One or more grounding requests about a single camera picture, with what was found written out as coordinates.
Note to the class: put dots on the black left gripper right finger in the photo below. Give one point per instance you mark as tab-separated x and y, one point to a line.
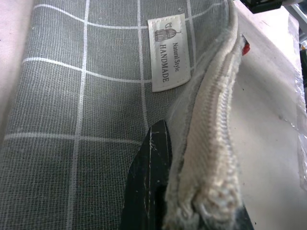
243	219

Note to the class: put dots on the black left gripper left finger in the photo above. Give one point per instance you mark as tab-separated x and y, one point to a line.
146	182

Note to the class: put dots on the grey grid fabric pouch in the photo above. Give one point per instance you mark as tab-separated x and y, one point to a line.
72	107

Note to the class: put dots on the red marker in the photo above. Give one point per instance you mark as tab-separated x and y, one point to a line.
246	49

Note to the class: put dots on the clear plastic film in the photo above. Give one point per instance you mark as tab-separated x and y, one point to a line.
298	107

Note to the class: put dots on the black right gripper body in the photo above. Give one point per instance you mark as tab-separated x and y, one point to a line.
263	4

